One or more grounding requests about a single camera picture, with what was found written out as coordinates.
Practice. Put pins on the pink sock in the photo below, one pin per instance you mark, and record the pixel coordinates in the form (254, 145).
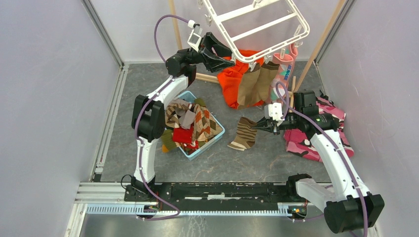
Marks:
(292, 53)
(280, 76)

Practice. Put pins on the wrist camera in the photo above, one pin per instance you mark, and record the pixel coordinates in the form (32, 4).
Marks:
(274, 111)
(195, 37)

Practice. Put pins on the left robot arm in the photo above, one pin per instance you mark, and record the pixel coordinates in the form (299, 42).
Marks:
(148, 119)

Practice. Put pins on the brown tan sock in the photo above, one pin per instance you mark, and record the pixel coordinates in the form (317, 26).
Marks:
(267, 73)
(247, 93)

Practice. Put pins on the red sock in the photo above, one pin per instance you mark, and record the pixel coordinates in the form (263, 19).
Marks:
(181, 135)

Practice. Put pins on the white clip hanger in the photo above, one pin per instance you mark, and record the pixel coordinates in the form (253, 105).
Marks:
(256, 29)

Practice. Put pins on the light blue basket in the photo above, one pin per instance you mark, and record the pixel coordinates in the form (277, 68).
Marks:
(190, 97)

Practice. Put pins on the orange shirt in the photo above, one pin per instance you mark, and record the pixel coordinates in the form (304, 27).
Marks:
(229, 80)

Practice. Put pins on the brown beige striped sock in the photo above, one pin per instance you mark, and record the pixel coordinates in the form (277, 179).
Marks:
(245, 135)

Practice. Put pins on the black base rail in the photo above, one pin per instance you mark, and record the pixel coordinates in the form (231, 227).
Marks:
(215, 197)

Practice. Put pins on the argyle patterned sock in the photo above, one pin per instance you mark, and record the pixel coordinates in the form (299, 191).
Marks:
(204, 126)

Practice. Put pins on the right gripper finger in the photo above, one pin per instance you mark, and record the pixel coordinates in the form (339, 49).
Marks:
(265, 122)
(271, 128)

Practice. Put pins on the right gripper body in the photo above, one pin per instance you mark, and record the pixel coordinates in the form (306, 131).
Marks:
(290, 122)

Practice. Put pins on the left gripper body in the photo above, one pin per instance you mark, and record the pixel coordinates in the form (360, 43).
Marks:
(202, 50)

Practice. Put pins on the wooden drying rack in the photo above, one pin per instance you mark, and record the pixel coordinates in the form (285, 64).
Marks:
(255, 54)

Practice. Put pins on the pile of socks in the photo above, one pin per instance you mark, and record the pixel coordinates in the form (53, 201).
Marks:
(171, 122)

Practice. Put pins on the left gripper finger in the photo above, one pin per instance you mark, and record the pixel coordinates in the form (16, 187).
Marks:
(215, 63)
(214, 47)

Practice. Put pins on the olive green striped sock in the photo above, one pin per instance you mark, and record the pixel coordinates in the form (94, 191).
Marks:
(167, 141)

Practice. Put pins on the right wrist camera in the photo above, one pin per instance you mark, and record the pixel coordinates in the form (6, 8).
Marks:
(274, 111)

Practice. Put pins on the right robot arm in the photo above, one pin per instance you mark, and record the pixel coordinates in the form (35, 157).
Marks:
(351, 205)

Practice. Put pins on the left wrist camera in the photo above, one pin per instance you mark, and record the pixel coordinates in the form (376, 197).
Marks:
(195, 37)

